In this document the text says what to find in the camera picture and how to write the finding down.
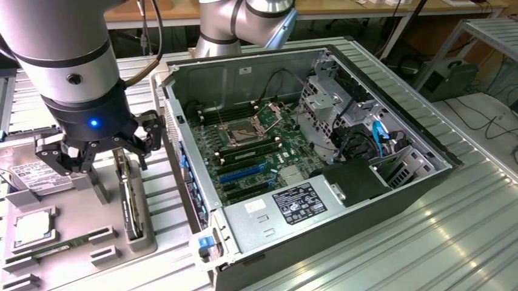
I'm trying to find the metal slatted side table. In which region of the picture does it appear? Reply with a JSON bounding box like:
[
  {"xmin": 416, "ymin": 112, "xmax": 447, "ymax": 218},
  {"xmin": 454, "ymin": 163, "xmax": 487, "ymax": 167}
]
[{"xmin": 447, "ymin": 18, "xmax": 518, "ymax": 76}]

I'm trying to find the black expansion slot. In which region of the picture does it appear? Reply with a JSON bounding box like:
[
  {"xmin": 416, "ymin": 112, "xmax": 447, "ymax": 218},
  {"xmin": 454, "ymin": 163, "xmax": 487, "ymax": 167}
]
[
  {"xmin": 224, "ymin": 184, "xmax": 271, "ymax": 205},
  {"xmin": 216, "ymin": 159, "xmax": 261, "ymax": 177}
]

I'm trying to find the wooden desk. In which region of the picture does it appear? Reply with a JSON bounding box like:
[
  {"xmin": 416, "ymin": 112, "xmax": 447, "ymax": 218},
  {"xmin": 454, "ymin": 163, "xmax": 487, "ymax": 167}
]
[{"xmin": 102, "ymin": 0, "xmax": 507, "ymax": 61}]

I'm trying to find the blue disk wire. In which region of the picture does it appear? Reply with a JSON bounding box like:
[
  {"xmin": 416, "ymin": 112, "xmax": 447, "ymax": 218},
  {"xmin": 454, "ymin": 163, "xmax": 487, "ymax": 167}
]
[{"xmin": 369, "ymin": 120, "xmax": 391, "ymax": 159}]

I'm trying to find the black chair base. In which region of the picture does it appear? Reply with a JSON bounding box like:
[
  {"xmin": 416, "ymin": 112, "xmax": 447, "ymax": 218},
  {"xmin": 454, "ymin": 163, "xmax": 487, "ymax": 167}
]
[{"xmin": 108, "ymin": 28, "xmax": 159, "ymax": 58}]

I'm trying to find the thin black table cable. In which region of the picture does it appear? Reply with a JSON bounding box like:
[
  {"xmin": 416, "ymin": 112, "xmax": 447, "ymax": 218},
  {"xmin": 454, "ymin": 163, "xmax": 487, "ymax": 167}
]
[{"xmin": 444, "ymin": 99, "xmax": 518, "ymax": 141}]

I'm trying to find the green graphics card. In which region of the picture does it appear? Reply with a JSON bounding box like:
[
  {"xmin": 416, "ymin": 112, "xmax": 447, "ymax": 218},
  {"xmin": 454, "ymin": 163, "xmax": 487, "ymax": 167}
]
[{"xmin": 112, "ymin": 147, "xmax": 145, "ymax": 241}]

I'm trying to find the green motherboard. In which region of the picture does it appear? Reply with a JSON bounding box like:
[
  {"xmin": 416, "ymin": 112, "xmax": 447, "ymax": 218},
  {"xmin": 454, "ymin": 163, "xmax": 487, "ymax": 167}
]
[{"xmin": 188, "ymin": 101, "xmax": 329, "ymax": 206}]

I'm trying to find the silver CPU chip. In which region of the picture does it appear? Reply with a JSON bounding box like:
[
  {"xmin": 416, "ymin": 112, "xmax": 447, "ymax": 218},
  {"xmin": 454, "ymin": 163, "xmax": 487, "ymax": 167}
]
[{"xmin": 13, "ymin": 212, "xmax": 56, "ymax": 244}]

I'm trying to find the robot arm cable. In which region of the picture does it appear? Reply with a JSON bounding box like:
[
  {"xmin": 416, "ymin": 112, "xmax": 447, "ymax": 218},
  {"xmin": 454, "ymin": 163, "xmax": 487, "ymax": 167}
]
[{"xmin": 122, "ymin": 0, "xmax": 165, "ymax": 89}]

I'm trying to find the grey box on floor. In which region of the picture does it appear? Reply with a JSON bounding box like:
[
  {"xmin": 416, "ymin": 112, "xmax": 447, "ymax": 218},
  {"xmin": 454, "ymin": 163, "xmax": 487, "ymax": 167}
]
[{"xmin": 416, "ymin": 59, "xmax": 480, "ymax": 102}]

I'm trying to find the black RAM slot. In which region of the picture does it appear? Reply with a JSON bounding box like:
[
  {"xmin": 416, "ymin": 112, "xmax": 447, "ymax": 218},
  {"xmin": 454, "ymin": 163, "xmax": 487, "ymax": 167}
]
[
  {"xmin": 200, "ymin": 109, "xmax": 260, "ymax": 127},
  {"xmin": 197, "ymin": 104, "xmax": 255, "ymax": 122}
]

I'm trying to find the silver chipset heatsink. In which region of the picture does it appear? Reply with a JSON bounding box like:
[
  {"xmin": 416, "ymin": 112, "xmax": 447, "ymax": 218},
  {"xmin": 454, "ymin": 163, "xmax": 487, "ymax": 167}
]
[{"xmin": 279, "ymin": 168, "xmax": 307, "ymax": 187}]

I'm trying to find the green RAM stick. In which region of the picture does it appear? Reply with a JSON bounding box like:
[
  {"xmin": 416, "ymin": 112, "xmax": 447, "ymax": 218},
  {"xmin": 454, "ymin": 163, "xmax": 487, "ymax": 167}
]
[{"xmin": 5, "ymin": 235, "xmax": 92, "ymax": 263}]

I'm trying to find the silver metal disk bay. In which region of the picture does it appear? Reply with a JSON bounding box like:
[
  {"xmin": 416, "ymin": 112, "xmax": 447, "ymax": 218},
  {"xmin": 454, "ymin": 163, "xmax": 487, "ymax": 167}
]
[{"xmin": 296, "ymin": 74, "xmax": 385, "ymax": 161}]

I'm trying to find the silver power supply unit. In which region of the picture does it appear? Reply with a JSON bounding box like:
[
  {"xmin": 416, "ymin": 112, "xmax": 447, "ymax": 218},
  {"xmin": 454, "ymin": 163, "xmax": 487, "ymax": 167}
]
[{"xmin": 221, "ymin": 174, "xmax": 351, "ymax": 256}]

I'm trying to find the grey parts rack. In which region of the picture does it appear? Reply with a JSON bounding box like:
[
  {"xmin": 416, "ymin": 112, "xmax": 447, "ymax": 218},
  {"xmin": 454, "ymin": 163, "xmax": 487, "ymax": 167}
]
[{"xmin": 0, "ymin": 145, "xmax": 159, "ymax": 291}]

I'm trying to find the black looped wire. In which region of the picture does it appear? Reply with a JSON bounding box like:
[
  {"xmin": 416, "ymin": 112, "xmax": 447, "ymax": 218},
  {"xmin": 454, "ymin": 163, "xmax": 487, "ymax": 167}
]
[{"xmin": 257, "ymin": 69, "xmax": 303, "ymax": 104}]

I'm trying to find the black power wire bundle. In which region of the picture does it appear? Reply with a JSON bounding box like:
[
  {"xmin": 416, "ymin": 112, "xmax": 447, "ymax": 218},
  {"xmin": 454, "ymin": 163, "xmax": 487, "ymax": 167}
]
[{"xmin": 329, "ymin": 124, "xmax": 375, "ymax": 162}]

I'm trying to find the blue expansion slot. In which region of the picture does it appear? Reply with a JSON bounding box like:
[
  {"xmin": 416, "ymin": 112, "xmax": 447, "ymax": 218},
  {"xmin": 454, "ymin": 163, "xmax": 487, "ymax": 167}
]
[{"xmin": 217, "ymin": 165, "xmax": 268, "ymax": 184}]

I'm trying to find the silver hard disk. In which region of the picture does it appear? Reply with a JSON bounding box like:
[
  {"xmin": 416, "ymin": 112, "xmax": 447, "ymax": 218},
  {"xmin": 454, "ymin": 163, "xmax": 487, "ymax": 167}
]
[{"xmin": 0, "ymin": 125, "xmax": 77, "ymax": 196}]

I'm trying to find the metal CPU socket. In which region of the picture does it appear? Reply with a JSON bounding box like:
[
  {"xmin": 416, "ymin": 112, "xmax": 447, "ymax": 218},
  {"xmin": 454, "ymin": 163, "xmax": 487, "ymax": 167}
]
[{"xmin": 220, "ymin": 102, "xmax": 284, "ymax": 147}]

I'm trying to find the installed black RAM stick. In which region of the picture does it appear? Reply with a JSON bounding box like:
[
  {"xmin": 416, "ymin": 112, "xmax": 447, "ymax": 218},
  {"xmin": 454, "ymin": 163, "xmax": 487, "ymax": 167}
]
[{"xmin": 213, "ymin": 138, "xmax": 283, "ymax": 165}]

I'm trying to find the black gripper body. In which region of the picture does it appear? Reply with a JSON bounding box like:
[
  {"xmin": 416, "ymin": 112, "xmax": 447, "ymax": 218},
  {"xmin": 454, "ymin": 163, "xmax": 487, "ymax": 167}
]
[{"xmin": 42, "ymin": 79, "xmax": 139, "ymax": 152}]

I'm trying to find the open black PC case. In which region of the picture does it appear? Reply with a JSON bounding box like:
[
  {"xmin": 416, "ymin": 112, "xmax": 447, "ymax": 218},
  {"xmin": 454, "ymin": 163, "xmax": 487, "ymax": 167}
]
[{"xmin": 149, "ymin": 44, "xmax": 464, "ymax": 291}]

